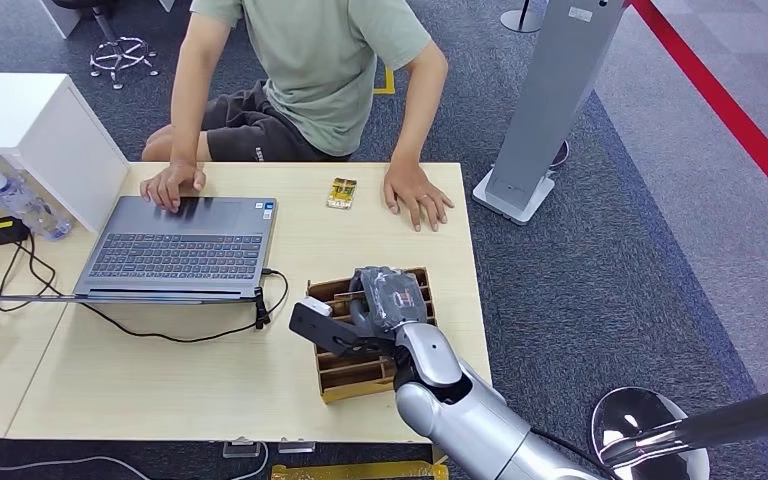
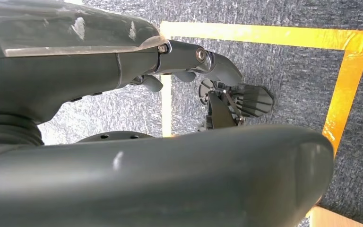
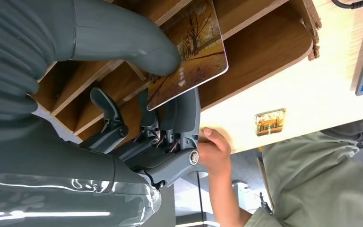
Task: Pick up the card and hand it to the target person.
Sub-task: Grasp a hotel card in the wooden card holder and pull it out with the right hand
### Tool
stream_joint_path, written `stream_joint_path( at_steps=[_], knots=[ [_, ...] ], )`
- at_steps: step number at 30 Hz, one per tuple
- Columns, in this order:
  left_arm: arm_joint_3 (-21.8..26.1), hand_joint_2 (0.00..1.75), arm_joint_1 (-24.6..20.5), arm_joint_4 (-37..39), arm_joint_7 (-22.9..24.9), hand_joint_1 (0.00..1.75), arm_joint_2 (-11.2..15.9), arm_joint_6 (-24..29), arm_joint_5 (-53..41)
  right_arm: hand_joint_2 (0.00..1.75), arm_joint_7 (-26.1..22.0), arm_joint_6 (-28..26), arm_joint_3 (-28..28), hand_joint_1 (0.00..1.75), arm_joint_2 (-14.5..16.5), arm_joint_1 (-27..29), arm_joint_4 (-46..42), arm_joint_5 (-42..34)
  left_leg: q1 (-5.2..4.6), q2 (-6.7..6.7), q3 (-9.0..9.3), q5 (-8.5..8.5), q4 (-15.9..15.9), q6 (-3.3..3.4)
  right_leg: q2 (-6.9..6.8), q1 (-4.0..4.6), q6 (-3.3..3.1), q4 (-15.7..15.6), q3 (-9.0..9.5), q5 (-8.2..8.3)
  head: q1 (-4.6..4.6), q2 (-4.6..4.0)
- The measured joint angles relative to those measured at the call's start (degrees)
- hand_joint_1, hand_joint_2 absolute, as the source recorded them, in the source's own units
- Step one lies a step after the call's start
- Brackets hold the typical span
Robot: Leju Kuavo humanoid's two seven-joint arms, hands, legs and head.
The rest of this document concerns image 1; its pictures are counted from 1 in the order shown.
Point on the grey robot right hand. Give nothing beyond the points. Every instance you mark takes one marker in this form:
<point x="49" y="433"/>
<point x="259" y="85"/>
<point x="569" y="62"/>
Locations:
<point x="390" y="298"/>

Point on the person's left hand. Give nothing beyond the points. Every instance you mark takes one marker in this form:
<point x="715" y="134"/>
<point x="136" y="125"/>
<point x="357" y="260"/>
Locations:
<point x="417" y="195"/>

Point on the person's right hand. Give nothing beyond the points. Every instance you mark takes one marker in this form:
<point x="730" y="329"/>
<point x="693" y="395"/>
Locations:
<point x="172" y="185"/>

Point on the person's left forearm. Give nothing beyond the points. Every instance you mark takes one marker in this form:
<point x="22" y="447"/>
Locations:
<point x="417" y="126"/>

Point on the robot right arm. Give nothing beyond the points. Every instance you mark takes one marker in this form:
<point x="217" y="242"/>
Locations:
<point x="463" y="411"/>

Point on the person's right forearm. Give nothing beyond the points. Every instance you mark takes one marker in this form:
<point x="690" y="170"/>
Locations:
<point x="188" y="126"/>

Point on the small orange picture card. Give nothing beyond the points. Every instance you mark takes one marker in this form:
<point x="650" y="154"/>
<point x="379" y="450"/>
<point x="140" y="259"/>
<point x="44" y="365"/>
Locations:
<point x="341" y="193"/>

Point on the wooden slotted card holder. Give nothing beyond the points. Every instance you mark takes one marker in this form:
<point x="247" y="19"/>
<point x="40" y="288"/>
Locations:
<point x="357" y="378"/>

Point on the person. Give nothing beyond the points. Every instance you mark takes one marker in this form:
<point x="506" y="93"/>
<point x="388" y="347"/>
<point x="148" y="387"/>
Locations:
<point x="318" y="73"/>

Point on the grey laptop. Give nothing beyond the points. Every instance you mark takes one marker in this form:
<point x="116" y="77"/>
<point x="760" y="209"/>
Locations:
<point x="178" y="255"/>

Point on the office chair with chrome base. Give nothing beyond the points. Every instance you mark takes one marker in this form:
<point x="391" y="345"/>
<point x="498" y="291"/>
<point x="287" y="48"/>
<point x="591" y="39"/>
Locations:
<point x="119" y="54"/>

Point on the clear plastic water bottle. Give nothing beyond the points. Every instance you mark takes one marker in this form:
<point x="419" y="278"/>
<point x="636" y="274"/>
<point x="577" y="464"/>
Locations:
<point x="26" y="208"/>

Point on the black round floor base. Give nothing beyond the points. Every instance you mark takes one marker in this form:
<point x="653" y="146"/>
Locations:
<point x="559" y="156"/>

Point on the white box cabinet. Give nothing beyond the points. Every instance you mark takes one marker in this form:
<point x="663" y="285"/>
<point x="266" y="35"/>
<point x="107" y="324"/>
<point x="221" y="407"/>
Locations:
<point x="26" y="112"/>

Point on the grey kiosk stand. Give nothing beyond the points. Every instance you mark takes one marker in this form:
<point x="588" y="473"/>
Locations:
<point x="556" y="99"/>

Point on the clear table clip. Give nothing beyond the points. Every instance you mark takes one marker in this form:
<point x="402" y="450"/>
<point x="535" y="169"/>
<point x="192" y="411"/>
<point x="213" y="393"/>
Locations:
<point x="241" y="449"/>
<point x="296" y="446"/>

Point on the yellow strip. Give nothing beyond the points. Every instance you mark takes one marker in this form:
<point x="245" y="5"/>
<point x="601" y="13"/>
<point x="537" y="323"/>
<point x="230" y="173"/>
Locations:
<point x="357" y="472"/>

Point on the black pole stanchion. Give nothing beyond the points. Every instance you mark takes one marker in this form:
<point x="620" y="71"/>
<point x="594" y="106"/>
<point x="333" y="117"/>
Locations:
<point x="523" y="23"/>

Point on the white furniture corner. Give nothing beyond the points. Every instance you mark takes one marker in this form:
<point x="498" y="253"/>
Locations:
<point x="59" y="16"/>

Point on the chrome stanchion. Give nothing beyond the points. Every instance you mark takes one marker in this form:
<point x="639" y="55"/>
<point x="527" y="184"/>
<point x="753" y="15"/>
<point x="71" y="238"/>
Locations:
<point x="636" y="424"/>

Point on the red floor tape strip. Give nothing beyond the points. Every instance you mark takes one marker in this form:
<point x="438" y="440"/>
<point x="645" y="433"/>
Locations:
<point x="722" y="102"/>

